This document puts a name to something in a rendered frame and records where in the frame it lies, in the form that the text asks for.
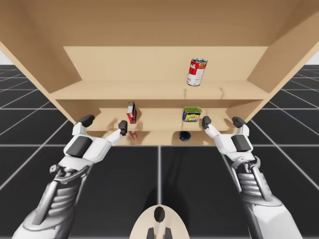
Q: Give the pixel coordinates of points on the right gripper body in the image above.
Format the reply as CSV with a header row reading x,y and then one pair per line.
x,y
225,144

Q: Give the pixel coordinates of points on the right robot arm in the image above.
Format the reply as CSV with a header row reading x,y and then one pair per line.
x,y
269,211

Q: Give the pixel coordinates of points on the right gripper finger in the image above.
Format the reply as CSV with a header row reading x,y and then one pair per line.
x,y
243,128
207,122

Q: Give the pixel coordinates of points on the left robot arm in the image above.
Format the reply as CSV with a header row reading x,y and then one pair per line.
x,y
52,199

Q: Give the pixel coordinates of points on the green and blue rectangular can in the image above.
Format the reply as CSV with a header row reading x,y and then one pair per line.
x,y
192,115

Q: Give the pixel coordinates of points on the pale wooden shelf unit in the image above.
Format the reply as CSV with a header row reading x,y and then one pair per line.
x,y
159,30

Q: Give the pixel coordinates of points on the red and white carton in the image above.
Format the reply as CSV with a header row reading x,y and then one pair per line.
x,y
133,135

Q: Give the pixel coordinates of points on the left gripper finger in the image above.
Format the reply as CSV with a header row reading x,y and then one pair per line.
x,y
86,120
122,127

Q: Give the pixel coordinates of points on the red and white can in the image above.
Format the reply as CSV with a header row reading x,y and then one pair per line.
x,y
197,72

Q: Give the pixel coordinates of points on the blue flat can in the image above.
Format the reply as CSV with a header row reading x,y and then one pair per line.
x,y
185,136

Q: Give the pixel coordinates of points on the tan robot part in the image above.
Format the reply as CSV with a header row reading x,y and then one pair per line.
x,y
159,229

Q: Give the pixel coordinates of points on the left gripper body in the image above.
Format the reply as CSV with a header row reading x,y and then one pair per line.
x,y
97,149

